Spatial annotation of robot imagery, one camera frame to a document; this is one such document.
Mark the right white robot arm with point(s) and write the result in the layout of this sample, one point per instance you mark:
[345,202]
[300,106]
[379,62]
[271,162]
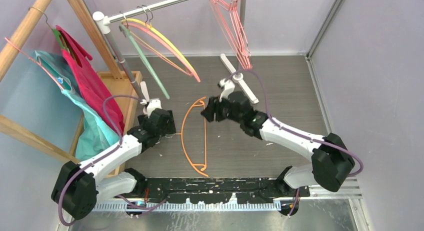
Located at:
[329,164]

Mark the orange plastic hanger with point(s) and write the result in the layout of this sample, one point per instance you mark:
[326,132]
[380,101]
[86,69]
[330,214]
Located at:
[200,168]

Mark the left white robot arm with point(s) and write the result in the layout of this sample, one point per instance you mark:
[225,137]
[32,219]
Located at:
[80,186]

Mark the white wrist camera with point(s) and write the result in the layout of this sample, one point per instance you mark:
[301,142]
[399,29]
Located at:
[226,86]
[152,105]

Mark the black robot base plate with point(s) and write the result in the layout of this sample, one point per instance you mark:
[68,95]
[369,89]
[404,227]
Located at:
[216,194]

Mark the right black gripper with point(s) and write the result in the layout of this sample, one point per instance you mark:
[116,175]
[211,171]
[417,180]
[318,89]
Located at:
[213,107]

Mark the wooden clothes rack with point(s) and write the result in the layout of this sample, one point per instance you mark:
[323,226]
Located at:
[29,99]

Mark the red t-shirt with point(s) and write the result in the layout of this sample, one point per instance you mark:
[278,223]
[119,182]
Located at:
[92,88]

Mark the yellow plastic hanger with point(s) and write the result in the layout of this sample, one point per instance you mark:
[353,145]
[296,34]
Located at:
[169,44]

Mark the pink wire hanger with shirt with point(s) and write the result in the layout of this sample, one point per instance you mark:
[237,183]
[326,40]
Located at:
[36,62]

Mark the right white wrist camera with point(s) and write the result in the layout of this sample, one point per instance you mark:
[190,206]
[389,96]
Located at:
[226,86]

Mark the teal t-shirt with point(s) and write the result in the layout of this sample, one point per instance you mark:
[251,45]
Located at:
[97,135]

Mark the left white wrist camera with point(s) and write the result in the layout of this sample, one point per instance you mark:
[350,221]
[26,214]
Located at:
[152,105]

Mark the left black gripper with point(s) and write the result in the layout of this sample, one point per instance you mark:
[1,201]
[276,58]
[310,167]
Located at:
[169,127]

